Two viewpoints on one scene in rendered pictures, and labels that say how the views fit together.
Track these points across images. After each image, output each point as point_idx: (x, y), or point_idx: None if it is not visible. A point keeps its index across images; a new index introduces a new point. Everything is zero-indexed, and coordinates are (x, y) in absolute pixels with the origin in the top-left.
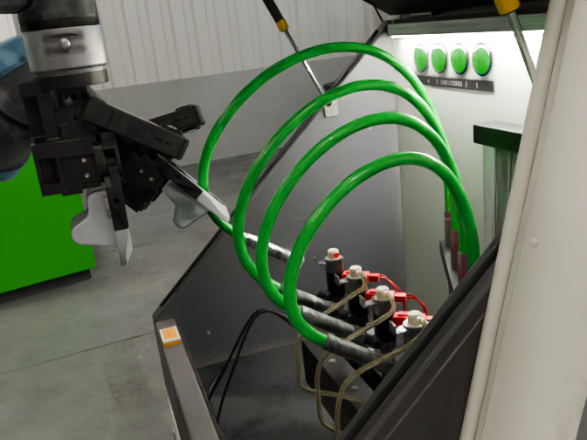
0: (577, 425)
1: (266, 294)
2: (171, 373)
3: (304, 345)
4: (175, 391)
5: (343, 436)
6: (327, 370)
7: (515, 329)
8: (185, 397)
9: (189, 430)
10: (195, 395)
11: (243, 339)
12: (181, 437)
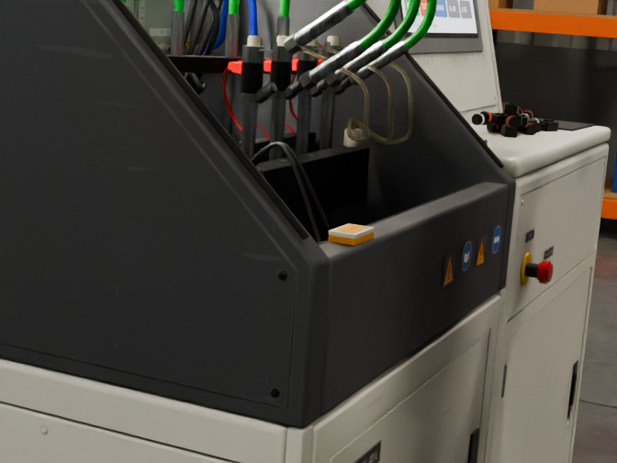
0: (394, 30)
1: (413, 22)
2: (405, 226)
3: (270, 173)
4: (423, 221)
5: (432, 89)
6: (301, 162)
7: (370, 3)
8: (422, 215)
9: (453, 207)
10: (410, 213)
11: (310, 183)
12: (397, 338)
